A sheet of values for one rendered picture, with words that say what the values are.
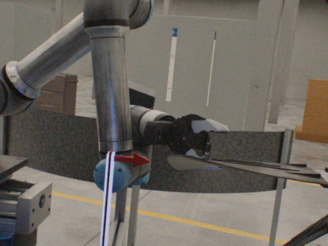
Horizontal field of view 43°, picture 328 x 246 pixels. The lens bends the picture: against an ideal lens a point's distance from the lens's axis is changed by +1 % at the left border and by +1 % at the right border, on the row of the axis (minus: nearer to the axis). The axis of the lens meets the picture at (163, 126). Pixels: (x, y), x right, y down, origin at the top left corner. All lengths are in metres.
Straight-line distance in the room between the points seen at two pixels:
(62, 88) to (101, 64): 6.46
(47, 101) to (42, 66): 6.40
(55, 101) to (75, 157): 4.85
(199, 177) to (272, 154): 0.53
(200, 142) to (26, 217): 0.44
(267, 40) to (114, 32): 4.10
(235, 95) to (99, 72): 5.85
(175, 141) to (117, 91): 0.16
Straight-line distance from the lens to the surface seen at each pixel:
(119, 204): 1.21
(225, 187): 2.62
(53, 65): 1.09
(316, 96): 8.68
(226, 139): 2.53
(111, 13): 0.88
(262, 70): 4.90
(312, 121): 8.74
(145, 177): 1.03
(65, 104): 7.39
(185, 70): 6.82
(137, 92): 1.19
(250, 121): 4.94
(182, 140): 0.85
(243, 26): 6.69
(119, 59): 0.88
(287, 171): 0.64
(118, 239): 1.13
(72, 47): 1.06
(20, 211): 1.03
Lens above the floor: 1.34
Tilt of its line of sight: 9 degrees down
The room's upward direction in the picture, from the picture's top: 6 degrees clockwise
